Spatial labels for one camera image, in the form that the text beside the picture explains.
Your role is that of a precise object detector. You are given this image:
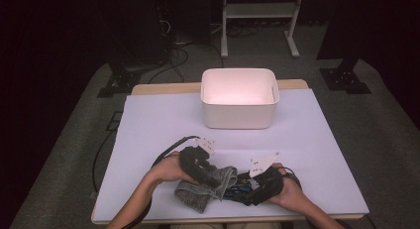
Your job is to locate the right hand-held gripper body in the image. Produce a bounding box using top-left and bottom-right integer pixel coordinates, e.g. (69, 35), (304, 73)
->
(244, 152), (285, 207)

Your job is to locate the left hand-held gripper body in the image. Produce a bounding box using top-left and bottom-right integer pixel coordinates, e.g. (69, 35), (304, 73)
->
(178, 137), (223, 188)

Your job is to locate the grey knitted cloth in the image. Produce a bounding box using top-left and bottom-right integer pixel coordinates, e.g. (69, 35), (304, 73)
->
(173, 166), (239, 214)

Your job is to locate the person's right hand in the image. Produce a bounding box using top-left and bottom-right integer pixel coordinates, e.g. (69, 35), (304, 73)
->
(268, 163), (307, 208)

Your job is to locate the person's left hand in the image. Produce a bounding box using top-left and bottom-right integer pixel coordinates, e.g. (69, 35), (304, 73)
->
(150, 152), (199, 185)

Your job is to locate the white plastic bin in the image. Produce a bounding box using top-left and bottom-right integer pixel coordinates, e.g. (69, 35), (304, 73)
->
(200, 67), (281, 130)

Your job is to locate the white table sheet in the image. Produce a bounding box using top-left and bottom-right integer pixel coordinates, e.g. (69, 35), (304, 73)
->
(93, 88), (370, 222)

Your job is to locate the black stand base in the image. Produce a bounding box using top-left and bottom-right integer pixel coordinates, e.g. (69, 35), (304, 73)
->
(318, 57), (372, 95)
(96, 61), (143, 99)

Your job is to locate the right hand-held gripper cable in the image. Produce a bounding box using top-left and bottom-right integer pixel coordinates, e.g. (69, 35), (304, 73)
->
(278, 167), (377, 229)

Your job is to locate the hand-held gripper cable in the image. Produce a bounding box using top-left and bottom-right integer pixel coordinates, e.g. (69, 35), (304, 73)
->
(278, 167), (377, 229)
(115, 135), (201, 229)

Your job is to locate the left hand-held gripper cable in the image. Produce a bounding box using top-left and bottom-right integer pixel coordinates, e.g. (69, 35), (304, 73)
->
(115, 135), (201, 229)

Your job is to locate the black floor frame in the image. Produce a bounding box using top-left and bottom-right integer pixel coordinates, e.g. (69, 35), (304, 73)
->
(105, 110), (124, 133)

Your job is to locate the thin black floor cable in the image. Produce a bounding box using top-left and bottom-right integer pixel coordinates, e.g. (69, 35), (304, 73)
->
(92, 129), (117, 193)

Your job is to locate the bundle of black floor cables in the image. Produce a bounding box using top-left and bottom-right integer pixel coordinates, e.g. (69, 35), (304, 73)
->
(147, 19), (191, 84)

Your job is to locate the black cable coil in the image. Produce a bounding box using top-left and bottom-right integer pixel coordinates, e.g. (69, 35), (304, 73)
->
(227, 24), (261, 39)

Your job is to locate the white metal stand frame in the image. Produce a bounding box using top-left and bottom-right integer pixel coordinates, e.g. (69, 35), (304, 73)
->
(220, 0), (305, 59)

